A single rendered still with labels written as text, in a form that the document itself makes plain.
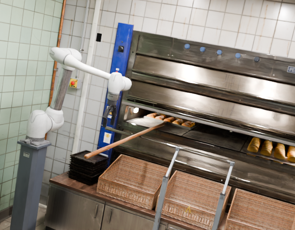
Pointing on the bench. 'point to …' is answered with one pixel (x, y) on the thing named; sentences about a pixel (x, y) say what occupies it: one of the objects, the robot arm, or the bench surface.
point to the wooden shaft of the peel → (121, 141)
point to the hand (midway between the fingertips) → (108, 124)
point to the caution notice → (107, 138)
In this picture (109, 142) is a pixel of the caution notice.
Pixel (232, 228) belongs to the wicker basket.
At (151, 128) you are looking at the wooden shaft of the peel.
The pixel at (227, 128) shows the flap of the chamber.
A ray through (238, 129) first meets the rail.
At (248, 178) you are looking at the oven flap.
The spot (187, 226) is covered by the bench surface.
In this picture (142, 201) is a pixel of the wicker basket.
